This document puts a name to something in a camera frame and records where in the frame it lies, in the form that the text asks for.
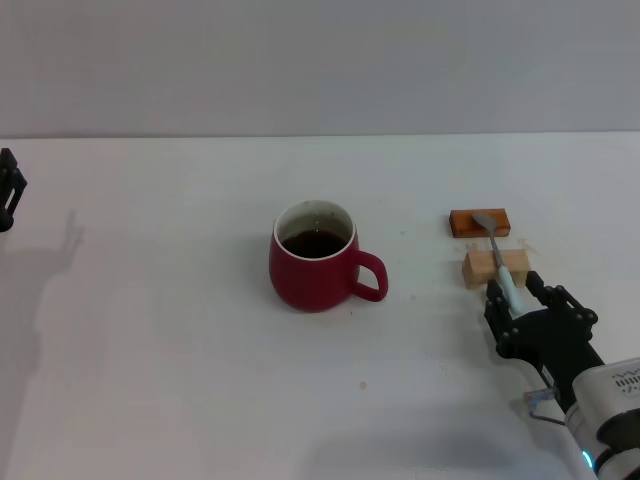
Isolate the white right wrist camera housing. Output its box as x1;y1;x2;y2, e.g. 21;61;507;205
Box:
571;356;640;419

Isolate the grey right gripper cable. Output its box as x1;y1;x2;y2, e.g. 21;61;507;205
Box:
521;384;570;427

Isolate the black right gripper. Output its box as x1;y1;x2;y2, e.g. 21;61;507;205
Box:
482;270;607;401

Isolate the red ceramic coffee mug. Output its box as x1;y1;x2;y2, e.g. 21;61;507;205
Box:
268;199;390;314

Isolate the dark brown wooden block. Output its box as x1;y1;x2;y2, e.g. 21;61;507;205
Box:
448;208;513;241

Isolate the light wooden spoon rest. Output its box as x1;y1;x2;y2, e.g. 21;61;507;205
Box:
460;248;532;290

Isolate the blue handled metal spoon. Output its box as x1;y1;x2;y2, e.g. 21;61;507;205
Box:
472;212;525;317

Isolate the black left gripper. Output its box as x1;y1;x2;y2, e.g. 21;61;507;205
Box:
0;147;29;234

